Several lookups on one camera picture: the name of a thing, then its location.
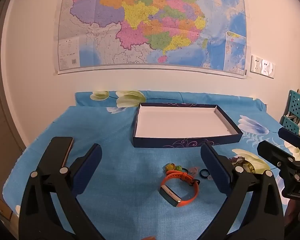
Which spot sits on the dark blue box lid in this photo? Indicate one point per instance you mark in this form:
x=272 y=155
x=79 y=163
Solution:
x=177 y=122

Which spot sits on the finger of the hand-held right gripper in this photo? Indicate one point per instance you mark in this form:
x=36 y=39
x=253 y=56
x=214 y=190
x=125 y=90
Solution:
x=290 y=135
x=272 y=152

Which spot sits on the teal perforated plastic chair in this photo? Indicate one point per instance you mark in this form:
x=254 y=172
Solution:
x=298 y=105

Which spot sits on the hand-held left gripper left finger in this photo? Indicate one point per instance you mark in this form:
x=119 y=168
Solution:
x=90 y=172

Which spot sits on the dark smartphone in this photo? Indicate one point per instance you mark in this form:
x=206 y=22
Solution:
x=61 y=150

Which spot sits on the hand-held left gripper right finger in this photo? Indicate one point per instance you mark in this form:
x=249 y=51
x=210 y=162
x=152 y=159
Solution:
x=215 y=170

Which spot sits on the blue floral bed sheet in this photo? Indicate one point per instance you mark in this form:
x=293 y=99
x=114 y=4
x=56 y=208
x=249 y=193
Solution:
x=120 y=180

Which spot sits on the colourful wall map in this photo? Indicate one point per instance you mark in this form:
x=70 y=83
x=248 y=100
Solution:
x=140 y=17

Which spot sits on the orange smart band watch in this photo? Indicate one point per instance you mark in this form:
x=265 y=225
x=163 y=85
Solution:
x=190 y=200

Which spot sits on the striped brown bangle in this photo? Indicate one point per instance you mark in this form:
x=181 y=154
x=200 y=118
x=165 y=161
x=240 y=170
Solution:
x=247 y=166

